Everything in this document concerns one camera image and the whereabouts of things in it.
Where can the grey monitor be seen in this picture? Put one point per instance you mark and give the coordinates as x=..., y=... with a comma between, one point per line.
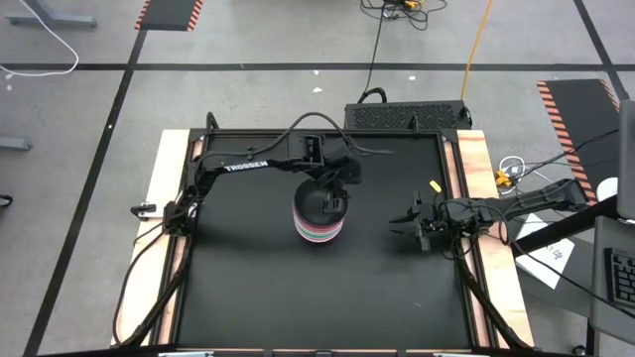
x=627, y=158

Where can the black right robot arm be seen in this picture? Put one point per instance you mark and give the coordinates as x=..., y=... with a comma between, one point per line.
x=526, y=201

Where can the black desk beam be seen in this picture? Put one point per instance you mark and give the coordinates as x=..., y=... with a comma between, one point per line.
x=565, y=228

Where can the white round cup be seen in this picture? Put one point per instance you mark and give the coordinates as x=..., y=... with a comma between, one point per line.
x=607, y=188

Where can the black table frame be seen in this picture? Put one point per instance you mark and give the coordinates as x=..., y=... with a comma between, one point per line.
x=233, y=131

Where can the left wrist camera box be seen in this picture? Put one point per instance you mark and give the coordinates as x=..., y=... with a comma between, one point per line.
x=311, y=149

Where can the black keyboard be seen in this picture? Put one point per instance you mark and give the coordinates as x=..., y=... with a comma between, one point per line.
x=622, y=277

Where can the white paper sheet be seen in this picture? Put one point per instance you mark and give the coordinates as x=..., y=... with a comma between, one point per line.
x=546, y=260

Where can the black hazard-striped floor mat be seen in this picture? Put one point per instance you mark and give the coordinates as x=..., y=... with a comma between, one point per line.
x=168, y=15
x=580, y=114

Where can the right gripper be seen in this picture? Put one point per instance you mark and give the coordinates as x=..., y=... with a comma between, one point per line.
x=434, y=215

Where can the black computer case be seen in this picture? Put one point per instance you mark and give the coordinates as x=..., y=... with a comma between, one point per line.
x=397, y=116

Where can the grey desk foot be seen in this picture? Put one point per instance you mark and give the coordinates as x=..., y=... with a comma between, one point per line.
x=54, y=21

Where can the black bowl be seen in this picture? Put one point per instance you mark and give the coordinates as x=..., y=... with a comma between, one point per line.
x=310, y=203

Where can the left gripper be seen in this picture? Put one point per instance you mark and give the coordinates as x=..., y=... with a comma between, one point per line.
x=342, y=166

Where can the grey metal foot bar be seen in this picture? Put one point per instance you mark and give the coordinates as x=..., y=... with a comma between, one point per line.
x=15, y=144

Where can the small black floor object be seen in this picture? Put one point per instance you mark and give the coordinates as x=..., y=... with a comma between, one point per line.
x=5, y=201

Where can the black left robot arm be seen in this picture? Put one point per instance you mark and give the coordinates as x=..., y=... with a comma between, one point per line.
x=243, y=166

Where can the yellow tag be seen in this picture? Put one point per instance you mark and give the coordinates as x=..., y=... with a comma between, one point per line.
x=435, y=187

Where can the white bowl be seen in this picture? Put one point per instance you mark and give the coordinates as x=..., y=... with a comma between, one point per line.
x=317, y=241

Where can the light wooden board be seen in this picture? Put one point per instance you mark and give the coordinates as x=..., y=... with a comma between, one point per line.
x=168, y=149
x=508, y=297

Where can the black clamp bracket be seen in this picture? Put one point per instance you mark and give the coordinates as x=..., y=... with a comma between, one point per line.
x=144, y=210

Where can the grey desk top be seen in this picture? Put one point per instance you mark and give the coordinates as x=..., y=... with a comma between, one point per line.
x=610, y=322

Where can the yellow plug connector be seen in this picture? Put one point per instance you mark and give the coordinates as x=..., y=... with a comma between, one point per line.
x=504, y=177

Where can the dark green bowl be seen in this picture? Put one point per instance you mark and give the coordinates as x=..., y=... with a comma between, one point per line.
x=317, y=235

